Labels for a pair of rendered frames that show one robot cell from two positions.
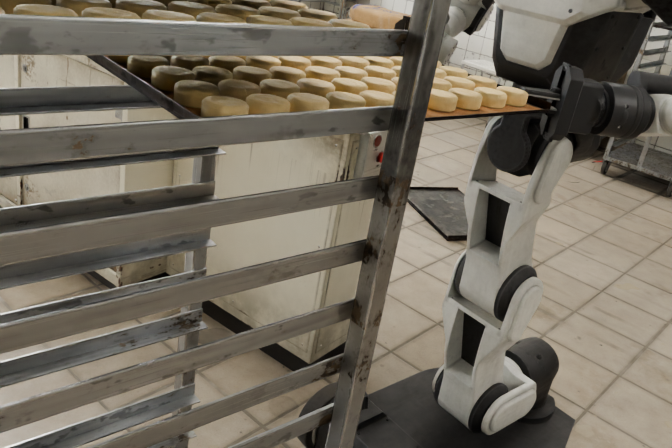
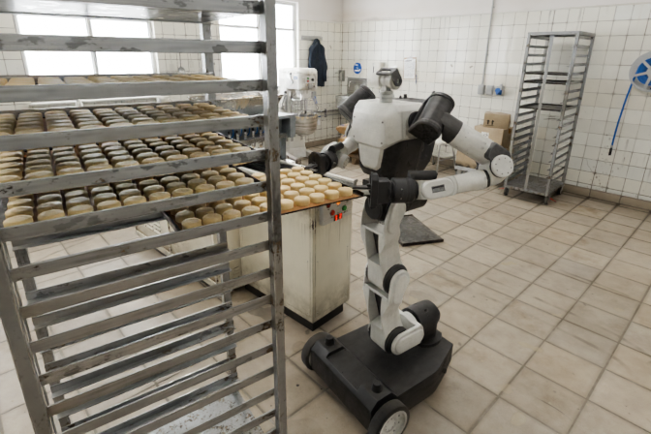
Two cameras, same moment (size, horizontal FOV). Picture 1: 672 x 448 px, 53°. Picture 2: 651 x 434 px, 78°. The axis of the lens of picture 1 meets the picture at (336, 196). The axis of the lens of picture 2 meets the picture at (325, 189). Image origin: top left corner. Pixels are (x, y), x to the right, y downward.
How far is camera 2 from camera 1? 0.48 m
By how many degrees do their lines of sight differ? 9
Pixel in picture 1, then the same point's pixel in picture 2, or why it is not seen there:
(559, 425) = (443, 347)
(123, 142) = (141, 246)
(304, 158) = (294, 217)
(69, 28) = (112, 212)
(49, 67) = not seen: hidden behind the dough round
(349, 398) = (276, 339)
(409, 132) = (274, 222)
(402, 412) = (355, 346)
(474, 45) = not seen: hidden behind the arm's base
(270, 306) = (291, 294)
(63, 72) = not seen: hidden behind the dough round
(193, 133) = (170, 238)
